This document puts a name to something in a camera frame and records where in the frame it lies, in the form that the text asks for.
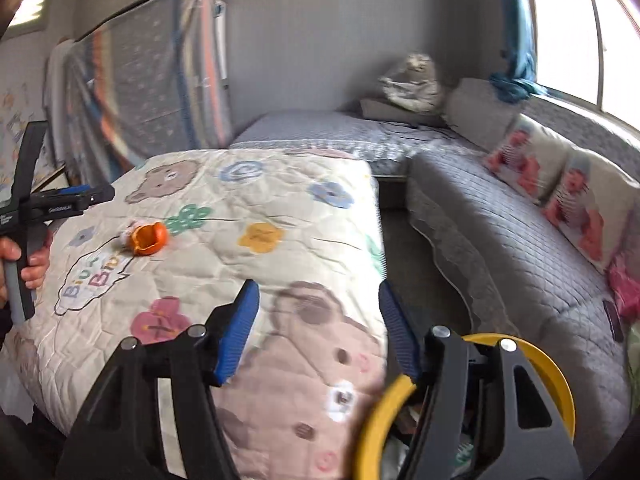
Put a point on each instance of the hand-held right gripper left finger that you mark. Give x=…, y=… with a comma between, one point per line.
x=237, y=330

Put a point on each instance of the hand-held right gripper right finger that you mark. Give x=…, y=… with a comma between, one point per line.
x=400, y=330

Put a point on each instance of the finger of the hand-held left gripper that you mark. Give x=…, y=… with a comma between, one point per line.
x=70, y=191

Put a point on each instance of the small orange peel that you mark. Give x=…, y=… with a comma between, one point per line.
x=150, y=240

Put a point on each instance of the yellow trash bin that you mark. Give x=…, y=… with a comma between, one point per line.
x=547, y=377

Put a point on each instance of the person's left hand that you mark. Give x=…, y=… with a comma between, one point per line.
x=39, y=267

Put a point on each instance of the wooden framed board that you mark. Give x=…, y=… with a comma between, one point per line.
x=55, y=177

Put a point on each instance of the white hanging garment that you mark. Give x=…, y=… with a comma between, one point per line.
x=55, y=100

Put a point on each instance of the bear printed blanket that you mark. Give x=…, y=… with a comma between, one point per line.
x=300, y=260

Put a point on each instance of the grey quilted sofa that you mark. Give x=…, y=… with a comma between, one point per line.
x=500, y=260

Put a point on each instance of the striped sheet covered board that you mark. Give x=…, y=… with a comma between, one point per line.
x=150, y=75

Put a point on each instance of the ceiling light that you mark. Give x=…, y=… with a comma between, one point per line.
x=30, y=5

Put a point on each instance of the grey bed mattress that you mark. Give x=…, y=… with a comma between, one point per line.
x=310, y=135

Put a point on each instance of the black phone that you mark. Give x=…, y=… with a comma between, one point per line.
x=613, y=320

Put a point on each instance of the baby print pillow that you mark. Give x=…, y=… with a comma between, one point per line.
x=590, y=210
x=530, y=160

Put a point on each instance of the grey pillow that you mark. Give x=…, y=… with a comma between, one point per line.
x=375, y=110

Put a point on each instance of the pink cloth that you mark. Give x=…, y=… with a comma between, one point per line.
x=625, y=287

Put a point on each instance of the grey quilted cushion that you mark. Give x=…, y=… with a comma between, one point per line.
x=475, y=110

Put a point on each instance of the pale green cloth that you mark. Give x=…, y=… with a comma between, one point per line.
x=634, y=350

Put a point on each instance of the plush tiger in plastic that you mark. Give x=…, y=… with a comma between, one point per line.
x=412, y=82

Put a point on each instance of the blue curtain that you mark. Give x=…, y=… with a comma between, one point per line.
x=515, y=35

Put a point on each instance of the window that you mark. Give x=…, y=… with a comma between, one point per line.
x=590, y=35

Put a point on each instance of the wall poster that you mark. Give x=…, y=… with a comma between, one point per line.
x=10, y=125

